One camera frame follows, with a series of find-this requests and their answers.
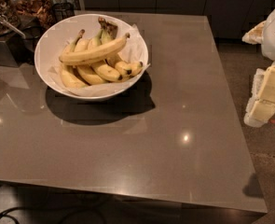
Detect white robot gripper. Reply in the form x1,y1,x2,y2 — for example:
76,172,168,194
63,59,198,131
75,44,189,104
241,8,275,128

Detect single yellow banana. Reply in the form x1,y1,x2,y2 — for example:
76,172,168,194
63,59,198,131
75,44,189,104
59,33,131,65

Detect yellow banana bunch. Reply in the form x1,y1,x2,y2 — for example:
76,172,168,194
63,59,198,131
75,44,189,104
59,17,143,88

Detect white ceramic bowl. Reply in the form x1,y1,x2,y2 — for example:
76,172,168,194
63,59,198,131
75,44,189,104
34,13,150,102

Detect glass jar of dried snacks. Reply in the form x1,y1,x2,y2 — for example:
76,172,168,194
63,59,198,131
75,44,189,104
13,0,55,29

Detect black wire basket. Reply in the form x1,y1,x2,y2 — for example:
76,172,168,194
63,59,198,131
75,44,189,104
52,2,75,21

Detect metal scoop handle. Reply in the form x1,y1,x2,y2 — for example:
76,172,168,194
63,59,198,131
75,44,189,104
0,15,26,39

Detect black floor cables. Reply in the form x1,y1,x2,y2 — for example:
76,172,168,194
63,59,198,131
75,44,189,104
0,196,113,224

